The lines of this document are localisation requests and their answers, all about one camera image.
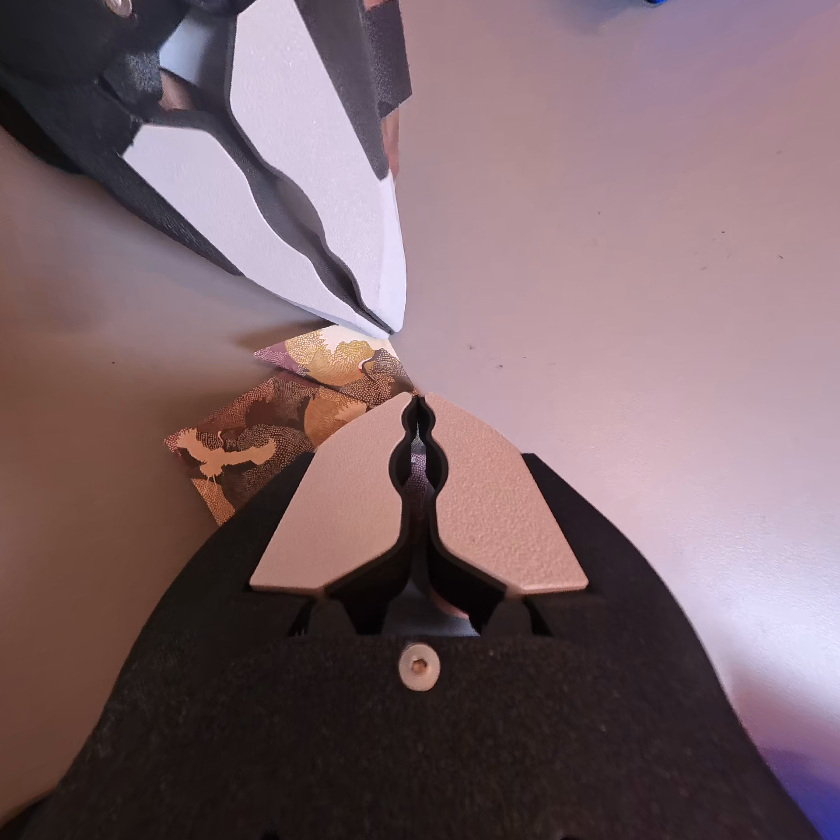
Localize tan backed camouflage paper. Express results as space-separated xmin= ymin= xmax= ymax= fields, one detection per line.
xmin=164 ymin=325 xmax=476 ymax=621

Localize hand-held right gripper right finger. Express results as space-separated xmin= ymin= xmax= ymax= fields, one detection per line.
xmin=420 ymin=393 xmax=588 ymax=630

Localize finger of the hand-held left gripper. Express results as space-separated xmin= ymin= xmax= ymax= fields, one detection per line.
xmin=122 ymin=123 xmax=395 ymax=338
xmin=226 ymin=0 xmax=409 ymax=336

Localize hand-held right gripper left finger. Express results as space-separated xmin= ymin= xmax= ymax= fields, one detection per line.
xmin=246 ymin=393 xmax=418 ymax=630

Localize person's left hand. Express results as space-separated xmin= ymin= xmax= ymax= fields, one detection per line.
xmin=379 ymin=111 xmax=402 ymax=180

